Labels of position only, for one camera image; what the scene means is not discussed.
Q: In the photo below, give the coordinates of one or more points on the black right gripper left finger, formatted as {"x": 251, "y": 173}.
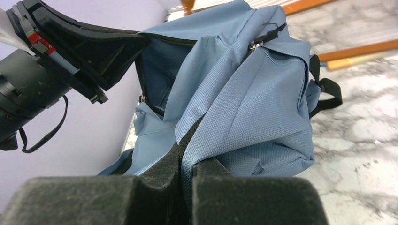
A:
{"x": 152, "y": 198}

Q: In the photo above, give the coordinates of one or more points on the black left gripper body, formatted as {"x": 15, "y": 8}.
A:
{"x": 28, "y": 85}

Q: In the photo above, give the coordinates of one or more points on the blue student backpack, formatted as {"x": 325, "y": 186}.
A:
{"x": 230, "y": 83}

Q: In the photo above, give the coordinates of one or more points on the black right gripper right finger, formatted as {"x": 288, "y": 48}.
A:
{"x": 218, "y": 198}

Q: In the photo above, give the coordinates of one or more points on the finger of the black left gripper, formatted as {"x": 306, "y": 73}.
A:
{"x": 88, "y": 58}

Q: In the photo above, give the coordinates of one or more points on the orange wooden shelf rack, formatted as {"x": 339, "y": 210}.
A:
{"x": 335, "y": 25}

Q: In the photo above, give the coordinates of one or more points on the orange highlighter pen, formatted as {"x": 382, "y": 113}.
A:
{"x": 348, "y": 62}

